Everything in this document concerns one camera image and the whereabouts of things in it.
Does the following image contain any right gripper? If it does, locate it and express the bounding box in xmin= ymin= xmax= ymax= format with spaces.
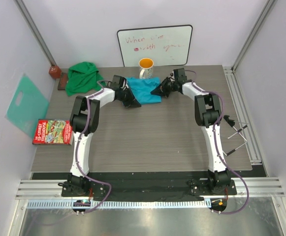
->
xmin=151 ymin=77 xmax=178 ymax=97

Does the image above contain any blue t shirt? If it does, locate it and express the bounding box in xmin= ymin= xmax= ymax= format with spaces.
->
xmin=127 ymin=77 xmax=161 ymax=105

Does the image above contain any white mug orange inside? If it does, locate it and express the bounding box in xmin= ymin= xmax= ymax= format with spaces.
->
xmin=139 ymin=58 xmax=154 ymax=79

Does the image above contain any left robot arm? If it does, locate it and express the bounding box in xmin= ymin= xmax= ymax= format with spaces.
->
xmin=67 ymin=87 xmax=141 ymax=196

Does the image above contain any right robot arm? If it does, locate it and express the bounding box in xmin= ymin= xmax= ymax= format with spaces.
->
xmin=151 ymin=77 xmax=231 ymax=195

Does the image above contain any whiteboard with red writing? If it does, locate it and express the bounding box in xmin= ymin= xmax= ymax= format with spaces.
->
xmin=117 ymin=25 xmax=193 ymax=67

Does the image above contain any green t shirt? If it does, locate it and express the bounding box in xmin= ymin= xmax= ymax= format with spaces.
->
xmin=65 ymin=61 xmax=106 ymax=96

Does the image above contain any brown block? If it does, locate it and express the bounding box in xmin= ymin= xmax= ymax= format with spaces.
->
xmin=49 ymin=65 xmax=62 ymax=80

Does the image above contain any red book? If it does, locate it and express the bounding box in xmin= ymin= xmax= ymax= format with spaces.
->
xmin=32 ymin=119 xmax=73 ymax=145

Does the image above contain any teal plastic cutting board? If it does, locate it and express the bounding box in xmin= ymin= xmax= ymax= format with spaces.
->
xmin=6 ymin=75 xmax=49 ymax=138

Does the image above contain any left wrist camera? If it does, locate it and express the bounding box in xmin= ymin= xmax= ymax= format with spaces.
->
xmin=108 ymin=75 xmax=127 ymax=90

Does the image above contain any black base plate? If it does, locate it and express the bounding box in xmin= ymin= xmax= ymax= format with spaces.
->
xmin=32 ymin=166 xmax=268 ymax=203

